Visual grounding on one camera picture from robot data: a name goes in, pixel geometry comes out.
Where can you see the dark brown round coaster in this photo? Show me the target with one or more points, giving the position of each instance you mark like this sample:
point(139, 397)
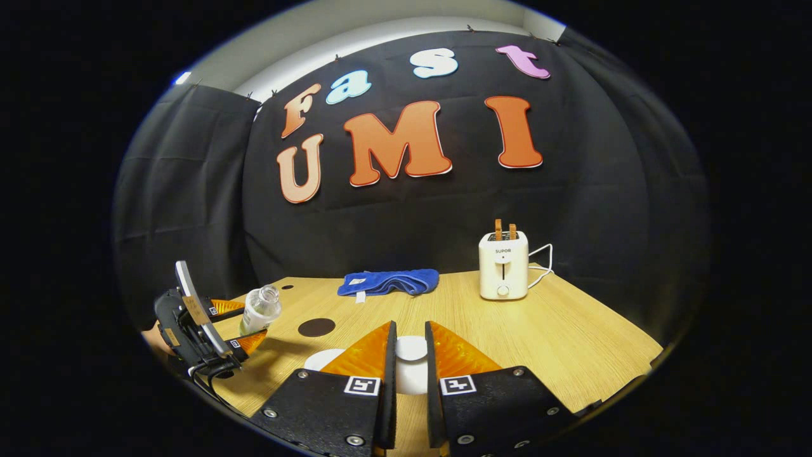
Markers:
point(316, 327)

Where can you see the clear plastic water bottle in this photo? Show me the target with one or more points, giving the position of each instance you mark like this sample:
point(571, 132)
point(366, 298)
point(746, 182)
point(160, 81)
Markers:
point(259, 314)

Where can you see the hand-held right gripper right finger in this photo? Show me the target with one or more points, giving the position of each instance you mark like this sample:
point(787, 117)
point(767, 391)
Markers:
point(433, 393)

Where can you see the blue folded towel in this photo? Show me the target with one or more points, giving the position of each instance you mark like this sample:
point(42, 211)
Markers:
point(390, 282)

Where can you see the white toaster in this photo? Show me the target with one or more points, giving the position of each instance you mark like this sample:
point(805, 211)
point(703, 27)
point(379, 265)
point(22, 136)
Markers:
point(503, 266)

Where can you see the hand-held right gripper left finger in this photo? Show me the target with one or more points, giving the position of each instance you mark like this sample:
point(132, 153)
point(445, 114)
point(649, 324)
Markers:
point(390, 393)

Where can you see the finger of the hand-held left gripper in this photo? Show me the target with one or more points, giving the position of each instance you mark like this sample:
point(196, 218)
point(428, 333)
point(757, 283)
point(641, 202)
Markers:
point(222, 308)
point(244, 343)

